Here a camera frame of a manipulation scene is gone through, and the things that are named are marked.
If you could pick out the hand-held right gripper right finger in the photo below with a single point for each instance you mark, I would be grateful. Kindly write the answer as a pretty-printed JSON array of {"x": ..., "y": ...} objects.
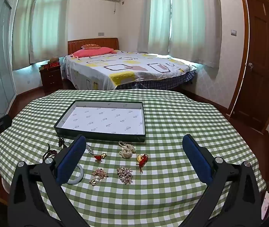
[{"x": 198, "y": 160}]

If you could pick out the red and gold brooch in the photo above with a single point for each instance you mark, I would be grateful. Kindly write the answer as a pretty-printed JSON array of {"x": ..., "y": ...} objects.
[{"x": 100, "y": 157}]

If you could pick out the patterned bedsheet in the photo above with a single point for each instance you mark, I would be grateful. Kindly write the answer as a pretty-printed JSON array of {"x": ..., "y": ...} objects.
[{"x": 129, "y": 63}]

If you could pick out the dark green shallow box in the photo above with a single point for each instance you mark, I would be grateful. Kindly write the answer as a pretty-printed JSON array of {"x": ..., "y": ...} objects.
[{"x": 101, "y": 120}]

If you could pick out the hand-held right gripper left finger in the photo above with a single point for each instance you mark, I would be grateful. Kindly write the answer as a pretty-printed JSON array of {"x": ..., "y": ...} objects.
[{"x": 69, "y": 160}]

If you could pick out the silver crystal ornament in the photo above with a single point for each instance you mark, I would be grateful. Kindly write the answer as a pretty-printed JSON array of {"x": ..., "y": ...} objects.
[{"x": 90, "y": 149}]

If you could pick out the brown wooden door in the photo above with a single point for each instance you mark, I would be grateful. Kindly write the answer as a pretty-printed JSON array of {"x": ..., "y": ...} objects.
[{"x": 259, "y": 63}]

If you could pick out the wooden nightstand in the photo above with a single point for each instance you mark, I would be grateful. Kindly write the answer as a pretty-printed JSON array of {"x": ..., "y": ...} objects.
[{"x": 51, "y": 79}]

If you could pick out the red box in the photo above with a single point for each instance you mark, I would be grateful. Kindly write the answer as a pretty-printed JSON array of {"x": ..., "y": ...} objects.
[{"x": 54, "y": 64}]

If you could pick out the white jade bangle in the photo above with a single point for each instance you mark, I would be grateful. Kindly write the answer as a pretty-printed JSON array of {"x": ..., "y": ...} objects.
[{"x": 80, "y": 172}]

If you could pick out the pink pillow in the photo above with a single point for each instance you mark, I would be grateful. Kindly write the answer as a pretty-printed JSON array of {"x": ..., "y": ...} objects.
[{"x": 94, "y": 51}]

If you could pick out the gold charm with red knot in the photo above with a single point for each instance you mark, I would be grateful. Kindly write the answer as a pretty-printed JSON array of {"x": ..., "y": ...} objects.
[{"x": 142, "y": 159}]

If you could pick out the wooden bed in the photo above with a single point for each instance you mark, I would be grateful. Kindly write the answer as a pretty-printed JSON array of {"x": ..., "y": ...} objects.
[{"x": 91, "y": 43}]

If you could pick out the brown cushion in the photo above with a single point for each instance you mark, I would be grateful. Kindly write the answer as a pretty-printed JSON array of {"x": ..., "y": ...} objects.
[{"x": 90, "y": 46}]

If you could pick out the wall light switch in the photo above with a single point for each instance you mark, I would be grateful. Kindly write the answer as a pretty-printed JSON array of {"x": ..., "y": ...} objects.
[{"x": 233, "y": 32}]

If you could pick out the green checked tablecloth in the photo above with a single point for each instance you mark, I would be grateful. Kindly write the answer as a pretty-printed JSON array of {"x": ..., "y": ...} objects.
[{"x": 167, "y": 123}]

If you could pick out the white curtain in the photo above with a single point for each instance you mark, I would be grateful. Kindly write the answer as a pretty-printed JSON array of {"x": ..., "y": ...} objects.
[
  {"x": 42, "y": 23},
  {"x": 193, "y": 23},
  {"x": 157, "y": 19}
]

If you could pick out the pink and gold brooch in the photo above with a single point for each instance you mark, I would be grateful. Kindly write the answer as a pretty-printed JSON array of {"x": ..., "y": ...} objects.
[{"x": 99, "y": 173}]

